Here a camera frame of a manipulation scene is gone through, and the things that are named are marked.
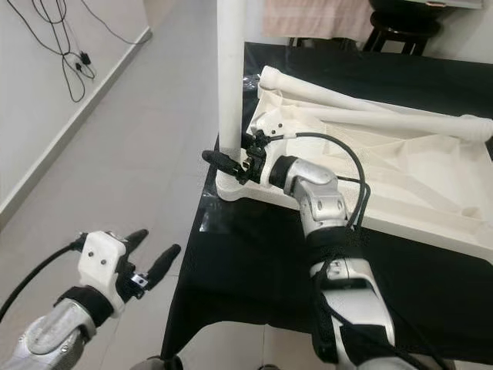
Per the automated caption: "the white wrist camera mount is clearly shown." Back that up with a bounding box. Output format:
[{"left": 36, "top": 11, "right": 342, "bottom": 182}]
[
  {"left": 250, "top": 110, "right": 297, "bottom": 147},
  {"left": 77, "top": 230, "right": 130, "bottom": 317}
]

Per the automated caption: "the black stool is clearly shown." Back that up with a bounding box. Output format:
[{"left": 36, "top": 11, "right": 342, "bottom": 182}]
[{"left": 362, "top": 12, "right": 432, "bottom": 55}]

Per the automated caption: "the black wall cable bundle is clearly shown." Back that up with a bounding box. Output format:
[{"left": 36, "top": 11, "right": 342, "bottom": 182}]
[{"left": 31, "top": 0, "right": 151, "bottom": 105}]

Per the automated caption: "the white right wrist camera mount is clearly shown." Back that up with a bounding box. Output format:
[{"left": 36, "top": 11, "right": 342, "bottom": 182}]
[{"left": 250, "top": 110, "right": 297, "bottom": 147}]

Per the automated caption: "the white plastic children table top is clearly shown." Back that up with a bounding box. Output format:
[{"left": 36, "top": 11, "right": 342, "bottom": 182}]
[{"left": 214, "top": 66, "right": 493, "bottom": 244}]

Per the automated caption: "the black tablecloth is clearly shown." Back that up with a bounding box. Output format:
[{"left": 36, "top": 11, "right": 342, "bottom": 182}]
[{"left": 162, "top": 42, "right": 493, "bottom": 363}]

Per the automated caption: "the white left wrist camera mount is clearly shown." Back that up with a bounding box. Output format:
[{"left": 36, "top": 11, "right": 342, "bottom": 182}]
[{"left": 77, "top": 230, "right": 130, "bottom": 317}]

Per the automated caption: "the clear tape strip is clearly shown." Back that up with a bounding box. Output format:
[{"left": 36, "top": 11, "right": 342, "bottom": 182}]
[{"left": 199, "top": 204, "right": 228, "bottom": 236}]

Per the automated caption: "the black bowl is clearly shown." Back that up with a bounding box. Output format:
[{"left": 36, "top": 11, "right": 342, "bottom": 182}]
[{"left": 366, "top": 0, "right": 471, "bottom": 12}]

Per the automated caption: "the pink cloth covered table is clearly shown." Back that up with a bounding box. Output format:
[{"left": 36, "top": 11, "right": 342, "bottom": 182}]
[{"left": 262, "top": 0, "right": 374, "bottom": 39}]

